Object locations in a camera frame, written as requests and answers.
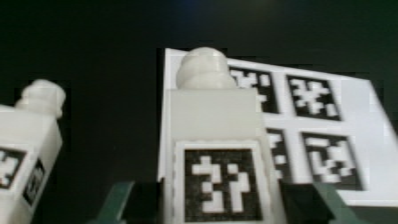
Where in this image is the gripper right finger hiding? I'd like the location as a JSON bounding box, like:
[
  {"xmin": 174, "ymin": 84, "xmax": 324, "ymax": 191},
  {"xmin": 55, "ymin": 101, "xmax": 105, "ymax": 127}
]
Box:
[{"xmin": 279, "ymin": 181, "xmax": 372, "ymax": 224}]

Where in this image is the white table leg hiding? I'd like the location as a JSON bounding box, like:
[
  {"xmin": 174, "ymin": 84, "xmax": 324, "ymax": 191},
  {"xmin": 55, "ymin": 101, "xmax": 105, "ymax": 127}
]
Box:
[
  {"xmin": 160, "ymin": 47, "xmax": 288, "ymax": 224},
  {"xmin": 0, "ymin": 80, "xmax": 66, "ymax": 224}
]

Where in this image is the white sheet with AprilTags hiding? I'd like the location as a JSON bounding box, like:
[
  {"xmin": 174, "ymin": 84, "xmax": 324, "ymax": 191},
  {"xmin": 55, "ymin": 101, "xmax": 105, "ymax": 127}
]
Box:
[{"xmin": 160, "ymin": 47, "xmax": 398, "ymax": 207}]

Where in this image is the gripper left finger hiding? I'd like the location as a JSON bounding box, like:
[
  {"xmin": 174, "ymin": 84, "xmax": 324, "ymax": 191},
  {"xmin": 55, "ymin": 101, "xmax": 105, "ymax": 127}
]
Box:
[{"xmin": 86, "ymin": 180, "xmax": 164, "ymax": 224}]

